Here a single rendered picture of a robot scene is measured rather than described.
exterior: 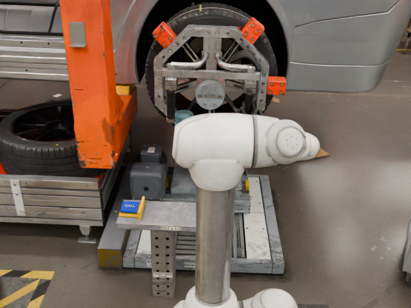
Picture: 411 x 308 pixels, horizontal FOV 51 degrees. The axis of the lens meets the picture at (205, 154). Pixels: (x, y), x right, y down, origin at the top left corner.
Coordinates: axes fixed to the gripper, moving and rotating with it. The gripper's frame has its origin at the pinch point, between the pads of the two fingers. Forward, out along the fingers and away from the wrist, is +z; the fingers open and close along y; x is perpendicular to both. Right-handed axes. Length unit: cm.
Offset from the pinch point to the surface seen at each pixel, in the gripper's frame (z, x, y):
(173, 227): -36, -39, -30
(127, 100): 39, -15, -61
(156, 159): 26, -43, -44
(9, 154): 18, -39, -120
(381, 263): -3, -83, 76
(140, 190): 9, -52, -51
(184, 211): -27, -38, -26
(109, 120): -6, -6, -60
